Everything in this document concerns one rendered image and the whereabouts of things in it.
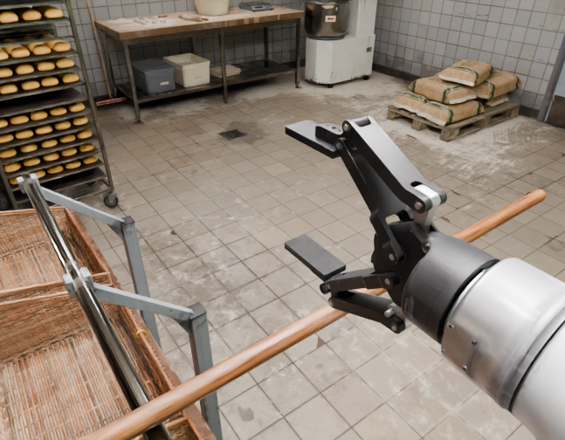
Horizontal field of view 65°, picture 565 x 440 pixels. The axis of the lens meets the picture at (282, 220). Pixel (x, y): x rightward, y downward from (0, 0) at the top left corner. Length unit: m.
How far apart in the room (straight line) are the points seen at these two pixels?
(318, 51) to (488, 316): 5.62
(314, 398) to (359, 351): 0.35
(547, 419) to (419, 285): 0.11
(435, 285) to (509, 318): 0.05
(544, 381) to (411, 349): 2.05
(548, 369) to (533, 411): 0.03
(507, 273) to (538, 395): 0.07
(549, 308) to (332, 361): 1.95
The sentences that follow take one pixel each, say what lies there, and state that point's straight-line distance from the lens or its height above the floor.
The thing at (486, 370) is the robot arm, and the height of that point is 1.49.
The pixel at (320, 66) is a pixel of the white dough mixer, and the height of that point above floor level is 0.27.
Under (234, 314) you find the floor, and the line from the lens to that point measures 2.42.
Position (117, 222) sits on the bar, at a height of 0.96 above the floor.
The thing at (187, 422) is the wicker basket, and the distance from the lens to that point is 1.19.
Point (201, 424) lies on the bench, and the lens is 1.36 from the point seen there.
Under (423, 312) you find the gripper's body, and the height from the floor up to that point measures 1.49.
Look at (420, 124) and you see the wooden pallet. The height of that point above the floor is 0.07.
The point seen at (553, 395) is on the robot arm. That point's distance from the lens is 0.30.
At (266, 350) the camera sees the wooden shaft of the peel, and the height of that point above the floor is 1.20.
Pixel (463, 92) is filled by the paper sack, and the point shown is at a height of 0.41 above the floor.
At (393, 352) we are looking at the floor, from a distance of 2.31.
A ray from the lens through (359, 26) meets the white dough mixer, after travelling 6.12.
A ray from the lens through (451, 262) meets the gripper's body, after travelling 0.33.
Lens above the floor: 1.71
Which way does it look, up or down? 33 degrees down
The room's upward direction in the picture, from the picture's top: straight up
